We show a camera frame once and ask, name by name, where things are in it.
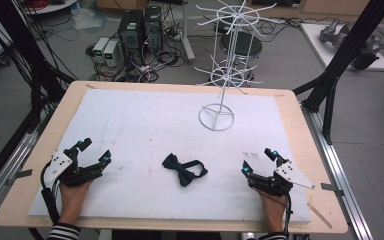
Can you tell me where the clear plastic bag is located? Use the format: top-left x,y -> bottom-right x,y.
70,5 -> 110,32

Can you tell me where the black metal frame strut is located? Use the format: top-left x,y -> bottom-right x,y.
292,0 -> 384,146

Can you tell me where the grey power supply unit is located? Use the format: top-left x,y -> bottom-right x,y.
102,40 -> 120,68
92,36 -> 110,64

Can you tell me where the white floor board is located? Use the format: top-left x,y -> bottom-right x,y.
299,22 -> 384,72

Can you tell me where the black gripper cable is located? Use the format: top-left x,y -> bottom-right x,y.
249,185 -> 294,236
39,161 -> 62,225

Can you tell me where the white wire display rack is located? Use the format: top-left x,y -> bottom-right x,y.
193,0 -> 286,133

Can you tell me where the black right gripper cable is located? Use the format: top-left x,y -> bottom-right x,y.
249,185 -> 294,236

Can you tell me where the tangle of floor cables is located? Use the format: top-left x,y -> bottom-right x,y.
85,29 -> 189,84

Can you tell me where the small black computer tower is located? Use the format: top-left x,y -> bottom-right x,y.
143,4 -> 164,54

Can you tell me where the aluminium rail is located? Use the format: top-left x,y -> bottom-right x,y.
300,102 -> 375,240
0,128 -> 46,228

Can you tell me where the black round stool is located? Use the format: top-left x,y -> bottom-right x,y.
219,31 -> 263,69

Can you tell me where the person's left hand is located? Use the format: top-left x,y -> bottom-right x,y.
58,179 -> 94,225

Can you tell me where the large black computer tower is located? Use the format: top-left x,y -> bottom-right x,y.
117,9 -> 145,66

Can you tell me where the person's right hand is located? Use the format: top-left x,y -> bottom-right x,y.
258,191 -> 288,234

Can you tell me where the grey metal stand leg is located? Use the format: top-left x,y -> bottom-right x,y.
179,0 -> 197,65

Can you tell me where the grey and black robot part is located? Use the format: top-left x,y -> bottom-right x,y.
350,34 -> 384,71

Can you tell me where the wooden stick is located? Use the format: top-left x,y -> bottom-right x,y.
306,202 -> 334,230

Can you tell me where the black frame post with cables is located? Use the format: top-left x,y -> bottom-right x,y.
0,0 -> 78,134

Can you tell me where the grey tape strip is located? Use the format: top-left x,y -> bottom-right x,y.
320,182 -> 345,198
5,168 -> 34,187

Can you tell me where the white foam board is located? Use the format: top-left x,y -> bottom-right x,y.
28,88 -> 313,225

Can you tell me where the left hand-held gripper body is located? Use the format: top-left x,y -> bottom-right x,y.
43,147 -> 105,188

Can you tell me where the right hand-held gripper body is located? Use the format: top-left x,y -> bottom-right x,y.
246,161 -> 316,198

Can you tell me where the round white table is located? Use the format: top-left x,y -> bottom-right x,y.
22,0 -> 80,16

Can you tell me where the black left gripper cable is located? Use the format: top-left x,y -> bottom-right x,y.
39,161 -> 62,225

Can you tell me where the black bow tie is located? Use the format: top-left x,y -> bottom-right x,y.
161,152 -> 209,188

